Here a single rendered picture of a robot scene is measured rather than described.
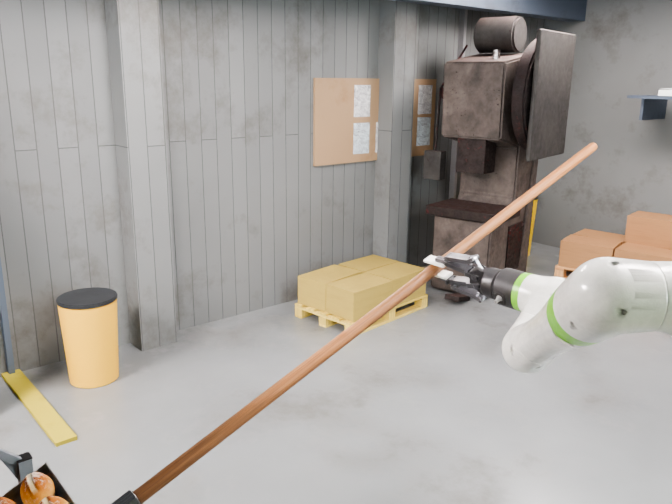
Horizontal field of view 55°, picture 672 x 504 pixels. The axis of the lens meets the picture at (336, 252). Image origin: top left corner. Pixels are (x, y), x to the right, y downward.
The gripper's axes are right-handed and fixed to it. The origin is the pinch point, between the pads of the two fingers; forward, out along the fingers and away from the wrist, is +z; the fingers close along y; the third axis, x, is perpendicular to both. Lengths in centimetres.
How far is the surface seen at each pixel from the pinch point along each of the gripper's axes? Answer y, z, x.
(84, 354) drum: 124, 305, -42
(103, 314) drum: 104, 301, -21
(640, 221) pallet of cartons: 273, 189, 474
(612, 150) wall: 237, 262, 559
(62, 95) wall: -25, 362, 34
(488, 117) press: 111, 260, 348
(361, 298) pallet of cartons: 193, 264, 159
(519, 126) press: 120, 231, 352
